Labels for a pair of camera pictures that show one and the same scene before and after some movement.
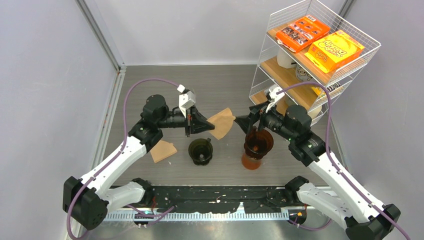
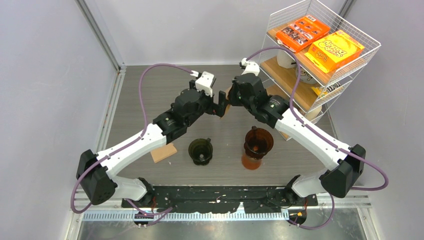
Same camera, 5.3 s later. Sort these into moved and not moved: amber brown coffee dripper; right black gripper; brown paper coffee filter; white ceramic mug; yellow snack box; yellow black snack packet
Moved: right black gripper; brown paper coffee filter
Not moved: amber brown coffee dripper; yellow snack box; white ceramic mug; yellow black snack packet
